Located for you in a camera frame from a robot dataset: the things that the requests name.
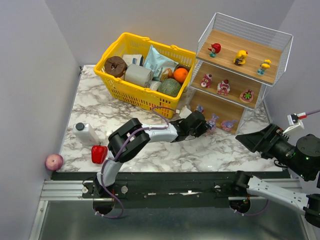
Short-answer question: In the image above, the purple bunny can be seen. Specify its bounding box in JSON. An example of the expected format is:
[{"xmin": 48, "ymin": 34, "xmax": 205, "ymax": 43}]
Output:
[
  {"xmin": 206, "ymin": 113, "xmax": 219, "ymax": 133},
  {"xmin": 194, "ymin": 104, "xmax": 204, "ymax": 114},
  {"xmin": 220, "ymin": 120, "xmax": 238, "ymax": 132}
]

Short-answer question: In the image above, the pink bear with santa hat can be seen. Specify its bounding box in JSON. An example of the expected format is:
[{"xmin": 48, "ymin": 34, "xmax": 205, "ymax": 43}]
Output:
[{"xmin": 200, "ymin": 73, "xmax": 212, "ymax": 88}]

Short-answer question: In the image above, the pink bear with strawberry cake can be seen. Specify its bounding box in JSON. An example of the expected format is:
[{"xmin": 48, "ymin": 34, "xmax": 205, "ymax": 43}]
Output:
[{"xmin": 217, "ymin": 79, "xmax": 231, "ymax": 96}]

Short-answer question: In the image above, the pink strawberry cake toy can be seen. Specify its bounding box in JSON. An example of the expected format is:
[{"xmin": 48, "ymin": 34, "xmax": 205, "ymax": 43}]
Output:
[{"xmin": 239, "ymin": 89, "xmax": 254, "ymax": 103}]

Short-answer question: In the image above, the yellow hair girl figure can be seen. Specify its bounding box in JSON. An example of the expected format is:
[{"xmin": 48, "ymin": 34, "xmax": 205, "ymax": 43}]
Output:
[{"xmin": 233, "ymin": 50, "xmax": 248, "ymax": 66}]

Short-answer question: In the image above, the yellow hair blue figure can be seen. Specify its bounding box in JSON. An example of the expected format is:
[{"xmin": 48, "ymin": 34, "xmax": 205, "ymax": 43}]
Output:
[{"xmin": 257, "ymin": 59, "xmax": 272, "ymax": 76}]

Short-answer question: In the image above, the red cherry toy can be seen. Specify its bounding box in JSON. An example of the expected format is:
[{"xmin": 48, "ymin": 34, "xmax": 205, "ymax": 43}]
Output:
[{"xmin": 208, "ymin": 43, "xmax": 222, "ymax": 58}]

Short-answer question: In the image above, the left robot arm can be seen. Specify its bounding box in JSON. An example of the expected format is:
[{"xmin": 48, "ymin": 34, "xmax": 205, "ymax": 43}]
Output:
[{"xmin": 94, "ymin": 110, "xmax": 211, "ymax": 196}]

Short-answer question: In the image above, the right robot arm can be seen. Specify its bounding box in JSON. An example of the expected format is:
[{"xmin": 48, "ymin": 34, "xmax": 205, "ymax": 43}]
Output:
[{"xmin": 233, "ymin": 123, "xmax": 320, "ymax": 227}]

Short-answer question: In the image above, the green melon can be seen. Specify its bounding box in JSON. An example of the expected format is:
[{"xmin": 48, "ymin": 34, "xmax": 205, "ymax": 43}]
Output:
[{"xmin": 157, "ymin": 78, "xmax": 181, "ymax": 97}]

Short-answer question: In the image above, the orange fruit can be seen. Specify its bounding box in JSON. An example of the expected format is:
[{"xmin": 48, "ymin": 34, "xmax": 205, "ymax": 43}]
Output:
[{"xmin": 173, "ymin": 67, "xmax": 189, "ymax": 84}]

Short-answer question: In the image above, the white cup in basket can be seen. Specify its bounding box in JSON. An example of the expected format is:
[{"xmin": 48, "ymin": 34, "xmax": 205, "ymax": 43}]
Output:
[{"xmin": 149, "ymin": 80, "xmax": 162, "ymax": 91}]

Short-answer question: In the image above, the brown bread pastry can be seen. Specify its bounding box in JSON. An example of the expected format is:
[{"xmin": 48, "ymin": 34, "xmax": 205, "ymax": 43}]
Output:
[{"xmin": 160, "ymin": 68, "xmax": 174, "ymax": 82}]

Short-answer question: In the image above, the light blue chips bag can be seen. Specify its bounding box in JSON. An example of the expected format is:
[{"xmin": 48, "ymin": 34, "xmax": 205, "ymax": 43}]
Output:
[{"xmin": 143, "ymin": 45, "xmax": 178, "ymax": 82}]

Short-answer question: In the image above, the grey paper roll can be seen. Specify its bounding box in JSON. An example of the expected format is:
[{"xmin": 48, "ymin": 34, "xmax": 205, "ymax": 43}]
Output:
[{"xmin": 124, "ymin": 64, "xmax": 153, "ymax": 88}]

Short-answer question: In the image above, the white blue box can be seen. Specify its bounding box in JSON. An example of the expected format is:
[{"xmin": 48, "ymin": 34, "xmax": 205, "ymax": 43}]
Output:
[{"xmin": 122, "ymin": 54, "xmax": 144, "ymax": 67}]

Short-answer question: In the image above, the chocolate donut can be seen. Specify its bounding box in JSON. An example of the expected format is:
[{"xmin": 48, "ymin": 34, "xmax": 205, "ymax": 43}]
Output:
[{"xmin": 104, "ymin": 56, "xmax": 128, "ymax": 78}]

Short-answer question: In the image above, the red bell pepper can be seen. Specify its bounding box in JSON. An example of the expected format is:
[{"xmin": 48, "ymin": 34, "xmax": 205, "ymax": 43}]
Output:
[{"xmin": 91, "ymin": 145, "xmax": 108, "ymax": 164}]

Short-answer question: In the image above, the yellow plastic basket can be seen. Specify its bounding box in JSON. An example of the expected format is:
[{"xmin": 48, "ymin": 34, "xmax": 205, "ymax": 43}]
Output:
[{"xmin": 94, "ymin": 32, "xmax": 196, "ymax": 119}]

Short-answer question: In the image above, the white plastic bottle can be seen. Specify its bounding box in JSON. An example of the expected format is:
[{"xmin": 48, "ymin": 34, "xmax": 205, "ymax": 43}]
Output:
[{"xmin": 72, "ymin": 122, "xmax": 100, "ymax": 146}]

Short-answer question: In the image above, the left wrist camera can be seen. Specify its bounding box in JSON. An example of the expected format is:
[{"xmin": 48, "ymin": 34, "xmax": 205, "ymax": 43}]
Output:
[{"xmin": 175, "ymin": 105, "xmax": 192, "ymax": 119}]

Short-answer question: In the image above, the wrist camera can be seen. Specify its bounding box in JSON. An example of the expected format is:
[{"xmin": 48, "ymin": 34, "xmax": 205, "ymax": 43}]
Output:
[
  {"xmin": 283, "ymin": 112, "xmax": 307, "ymax": 137},
  {"xmin": 175, "ymin": 105, "xmax": 192, "ymax": 119}
]

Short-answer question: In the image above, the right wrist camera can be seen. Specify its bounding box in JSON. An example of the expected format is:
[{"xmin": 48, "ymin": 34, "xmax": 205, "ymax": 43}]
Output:
[{"xmin": 283, "ymin": 112, "xmax": 307, "ymax": 137}]

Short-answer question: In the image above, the white wire wooden shelf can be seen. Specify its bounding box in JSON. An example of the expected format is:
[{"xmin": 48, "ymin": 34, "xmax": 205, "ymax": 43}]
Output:
[{"xmin": 188, "ymin": 12, "xmax": 294, "ymax": 134}]

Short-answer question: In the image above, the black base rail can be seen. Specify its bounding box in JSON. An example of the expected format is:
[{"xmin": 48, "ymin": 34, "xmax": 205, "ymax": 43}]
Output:
[{"xmin": 50, "ymin": 172, "xmax": 258, "ymax": 213}]

